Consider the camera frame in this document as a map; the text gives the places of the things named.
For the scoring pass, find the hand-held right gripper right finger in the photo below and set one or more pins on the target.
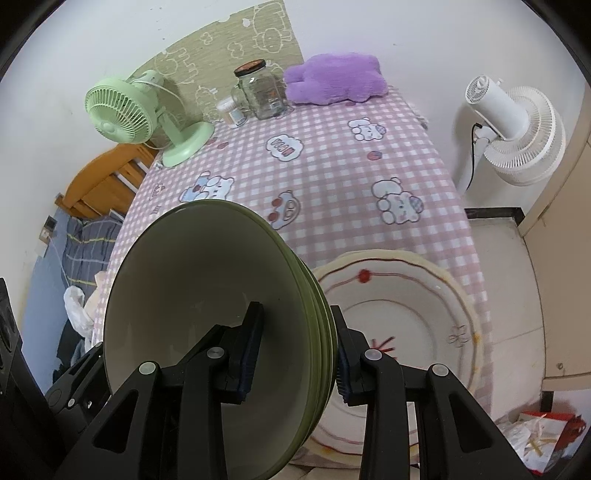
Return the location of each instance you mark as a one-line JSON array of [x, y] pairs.
[[344, 369]]

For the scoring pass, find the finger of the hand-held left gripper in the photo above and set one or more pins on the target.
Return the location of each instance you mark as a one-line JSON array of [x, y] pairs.
[[78, 387]]

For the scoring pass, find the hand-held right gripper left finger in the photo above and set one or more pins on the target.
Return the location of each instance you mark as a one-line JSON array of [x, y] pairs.
[[247, 364]]

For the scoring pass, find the white plates red floral trim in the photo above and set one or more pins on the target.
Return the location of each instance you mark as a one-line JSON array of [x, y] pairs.
[[378, 254]]

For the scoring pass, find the round yellow flower plate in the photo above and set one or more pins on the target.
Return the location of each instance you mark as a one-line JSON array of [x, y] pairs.
[[475, 323]]

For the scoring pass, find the dark clothing pile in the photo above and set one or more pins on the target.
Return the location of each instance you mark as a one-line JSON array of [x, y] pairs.
[[69, 350]]

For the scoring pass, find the white cloth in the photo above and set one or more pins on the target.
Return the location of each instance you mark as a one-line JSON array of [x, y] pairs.
[[76, 309]]

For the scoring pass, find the grey plaid pillow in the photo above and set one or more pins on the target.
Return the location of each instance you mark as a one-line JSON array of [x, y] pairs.
[[83, 249]]

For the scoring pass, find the pink checked tablecloth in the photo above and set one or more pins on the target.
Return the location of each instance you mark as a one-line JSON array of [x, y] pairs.
[[332, 194]]

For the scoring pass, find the red and white packaging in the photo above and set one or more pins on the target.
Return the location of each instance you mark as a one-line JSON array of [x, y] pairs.
[[563, 422]]

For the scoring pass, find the beige door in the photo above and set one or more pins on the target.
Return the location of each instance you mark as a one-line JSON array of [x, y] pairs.
[[563, 277]]

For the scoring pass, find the clear cotton swab container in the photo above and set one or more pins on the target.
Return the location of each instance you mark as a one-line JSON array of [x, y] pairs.
[[231, 113]]

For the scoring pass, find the glass jar with dark lid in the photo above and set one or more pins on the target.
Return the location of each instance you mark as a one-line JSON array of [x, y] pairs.
[[263, 92]]

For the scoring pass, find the green desk fan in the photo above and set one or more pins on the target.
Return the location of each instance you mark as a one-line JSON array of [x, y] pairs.
[[120, 110]]

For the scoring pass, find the purple plush toy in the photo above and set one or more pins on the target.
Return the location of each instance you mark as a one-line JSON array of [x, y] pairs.
[[332, 78]]

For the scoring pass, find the white standing fan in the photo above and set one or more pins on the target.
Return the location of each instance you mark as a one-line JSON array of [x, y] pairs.
[[526, 138]]

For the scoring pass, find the wall socket panel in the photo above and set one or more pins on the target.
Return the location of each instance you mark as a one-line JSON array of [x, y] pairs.
[[48, 230]]

